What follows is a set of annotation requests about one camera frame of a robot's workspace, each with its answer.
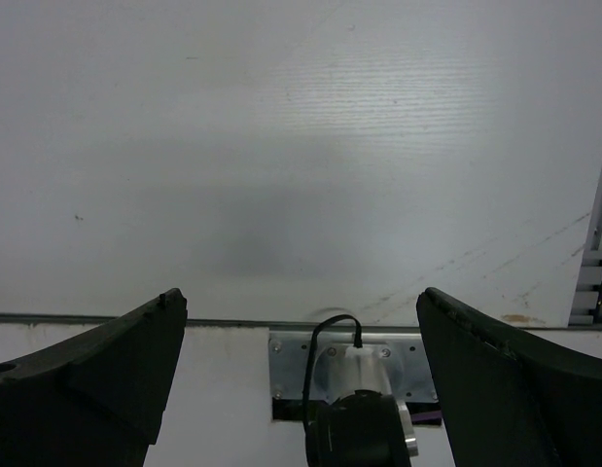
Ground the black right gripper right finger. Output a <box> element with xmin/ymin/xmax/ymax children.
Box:
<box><xmin>416</xmin><ymin>288</ymin><xmax>602</xmax><ymax>466</ymax></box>

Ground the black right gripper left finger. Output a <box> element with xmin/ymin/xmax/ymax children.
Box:
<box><xmin>0</xmin><ymin>288</ymin><xmax>187</xmax><ymax>466</ymax></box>

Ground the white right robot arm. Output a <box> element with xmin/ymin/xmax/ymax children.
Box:
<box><xmin>0</xmin><ymin>288</ymin><xmax>602</xmax><ymax>466</ymax></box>

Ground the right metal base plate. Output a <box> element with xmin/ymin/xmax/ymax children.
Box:
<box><xmin>268</xmin><ymin>327</ymin><xmax>438</xmax><ymax>404</ymax></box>

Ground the aluminium table edge rail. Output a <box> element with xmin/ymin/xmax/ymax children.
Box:
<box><xmin>569</xmin><ymin>168</ymin><xmax>602</xmax><ymax>326</ymax></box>

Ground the black cable under gripper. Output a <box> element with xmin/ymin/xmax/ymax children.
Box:
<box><xmin>300</xmin><ymin>314</ymin><xmax>364</xmax><ymax>434</ymax></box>

